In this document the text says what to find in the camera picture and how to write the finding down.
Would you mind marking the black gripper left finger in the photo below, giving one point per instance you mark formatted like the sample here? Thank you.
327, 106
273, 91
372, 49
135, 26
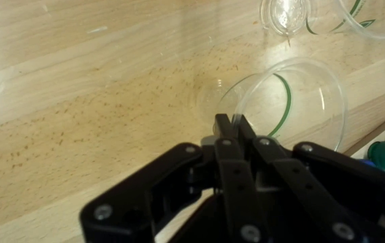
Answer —
227, 180

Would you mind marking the clear plastic cup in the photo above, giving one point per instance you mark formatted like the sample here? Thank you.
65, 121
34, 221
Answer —
308, 99
286, 16
381, 25

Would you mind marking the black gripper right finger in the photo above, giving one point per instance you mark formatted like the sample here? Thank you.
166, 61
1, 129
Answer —
318, 194

